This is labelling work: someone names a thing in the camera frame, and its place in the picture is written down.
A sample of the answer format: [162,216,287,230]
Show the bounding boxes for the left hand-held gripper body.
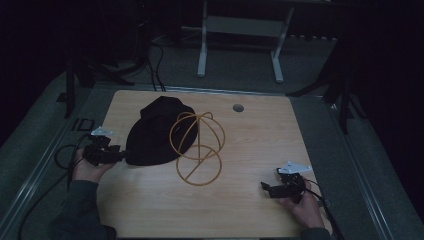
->
[82,126,121,167]

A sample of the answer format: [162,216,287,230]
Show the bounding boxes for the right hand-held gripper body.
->
[268,161,313,204]

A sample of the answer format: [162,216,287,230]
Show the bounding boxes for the black bucket hat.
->
[125,95,199,167]

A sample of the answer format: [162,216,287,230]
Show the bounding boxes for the yellow wire hat stand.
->
[168,111,227,187]

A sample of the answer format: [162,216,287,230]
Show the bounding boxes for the person's left hand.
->
[71,147,118,184]

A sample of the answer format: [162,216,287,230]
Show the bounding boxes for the person's right hand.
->
[278,179,325,230]

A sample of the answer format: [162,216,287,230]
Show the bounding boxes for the black tripod stand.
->
[55,49,151,120]
[285,36,368,136]

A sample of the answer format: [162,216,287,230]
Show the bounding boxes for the black square frame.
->
[70,117,96,132]

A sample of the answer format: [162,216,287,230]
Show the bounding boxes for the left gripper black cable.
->
[17,133,95,240]

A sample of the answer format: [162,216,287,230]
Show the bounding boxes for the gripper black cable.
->
[303,179,346,240]
[17,133,95,240]

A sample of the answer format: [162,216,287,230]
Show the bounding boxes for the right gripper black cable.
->
[303,179,346,240]

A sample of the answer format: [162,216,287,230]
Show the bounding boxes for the black floor cables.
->
[146,39,168,92]

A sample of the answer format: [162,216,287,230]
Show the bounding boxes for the white metal table frame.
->
[181,0,296,84]

